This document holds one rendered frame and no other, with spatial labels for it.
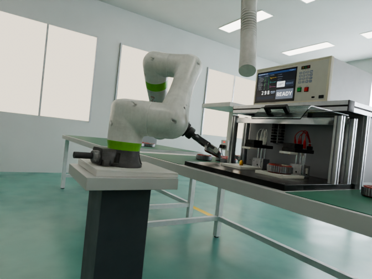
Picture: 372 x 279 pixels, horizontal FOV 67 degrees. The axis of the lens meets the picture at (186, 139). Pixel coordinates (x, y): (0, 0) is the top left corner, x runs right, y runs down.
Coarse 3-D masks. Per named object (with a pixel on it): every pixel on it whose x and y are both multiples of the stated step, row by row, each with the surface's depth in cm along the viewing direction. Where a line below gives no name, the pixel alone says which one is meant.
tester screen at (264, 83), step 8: (272, 72) 150; (280, 72) 146; (288, 72) 141; (264, 80) 154; (272, 80) 149; (280, 80) 145; (264, 88) 154; (272, 88) 149; (280, 88) 145; (288, 88) 140; (256, 96) 158
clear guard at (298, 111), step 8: (256, 112) 123; (264, 112) 119; (272, 112) 115; (280, 112) 112; (296, 112) 105; (304, 112) 102; (312, 112) 121; (320, 112) 119; (328, 112) 116; (336, 112) 114
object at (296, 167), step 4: (292, 164) 134; (296, 164) 132; (300, 164) 133; (296, 168) 132; (300, 168) 130; (304, 168) 129; (308, 168) 131; (296, 172) 132; (300, 172) 130; (304, 172) 130; (308, 172) 131; (304, 176) 130; (308, 176) 131
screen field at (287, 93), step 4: (292, 88) 138; (276, 92) 146; (280, 92) 144; (284, 92) 142; (288, 92) 140; (292, 92) 138; (276, 96) 146; (280, 96) 144; (284, 96) 142; (288, 96) 140; (292, 96) 138
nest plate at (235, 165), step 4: (224, 164) 145; (228, 164) 143; (232, 164) 144; (236, 164) 146; (244, 164) 152; (236, 168) 138; (240, 168) 136; (244, 168) 137; (248, 168) 138; (252, 168) 140; (256, 168) 141; (260, 168) 143
